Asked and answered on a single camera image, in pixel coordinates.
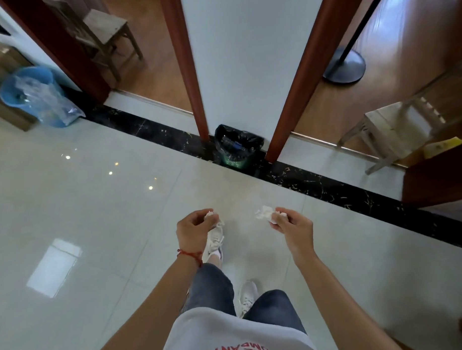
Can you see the dark brown wooden furniture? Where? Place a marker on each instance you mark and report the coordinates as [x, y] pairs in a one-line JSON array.
[[439, 177]]

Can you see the yellow cloth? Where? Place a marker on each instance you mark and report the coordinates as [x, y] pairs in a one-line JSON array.
[[441, 146]]

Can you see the person's right thumb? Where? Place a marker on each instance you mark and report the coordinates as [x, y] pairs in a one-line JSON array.
[[277, 224]]

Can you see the white sneaker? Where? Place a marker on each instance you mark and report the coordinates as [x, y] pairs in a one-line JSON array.
[[247, 295], [213, 243]]

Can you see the person's right forearm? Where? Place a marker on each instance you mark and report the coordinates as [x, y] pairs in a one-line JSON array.
[[341, 309]]

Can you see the person's left thumb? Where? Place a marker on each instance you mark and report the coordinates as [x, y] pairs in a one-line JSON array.
[[211, 223]]

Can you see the person's right hand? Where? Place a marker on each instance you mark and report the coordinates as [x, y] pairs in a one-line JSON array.
[[297, 235]]

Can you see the wooden chair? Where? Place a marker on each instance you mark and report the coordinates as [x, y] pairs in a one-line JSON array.
[[101, 30], [403, 125]]

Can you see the person's left hand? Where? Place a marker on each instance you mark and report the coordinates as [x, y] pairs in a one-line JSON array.
[[189, 233]]

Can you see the black floor stand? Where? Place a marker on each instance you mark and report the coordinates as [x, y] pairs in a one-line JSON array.
[[344, 67]]

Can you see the white printed t-shirt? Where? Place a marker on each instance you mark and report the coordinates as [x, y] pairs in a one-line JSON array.
[[229, 335]]

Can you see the red-brown door frame post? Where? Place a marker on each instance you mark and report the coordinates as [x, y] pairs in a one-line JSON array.
[[60, 46], [185, 68], [310, 75]]

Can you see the blue bin with clear bag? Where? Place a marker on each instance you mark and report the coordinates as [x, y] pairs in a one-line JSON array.
[[35, 94]]

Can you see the person's left forearm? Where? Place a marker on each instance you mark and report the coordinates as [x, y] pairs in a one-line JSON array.
[[152, 315]]

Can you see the blue jeans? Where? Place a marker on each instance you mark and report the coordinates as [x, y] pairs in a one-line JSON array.
[[273, 309]]

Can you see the white tissue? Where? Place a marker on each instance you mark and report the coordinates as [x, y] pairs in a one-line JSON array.
[[213, 218], [265, 213]]

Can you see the green bin with black bag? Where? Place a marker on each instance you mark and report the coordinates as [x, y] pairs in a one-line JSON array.
[[237, 146]]

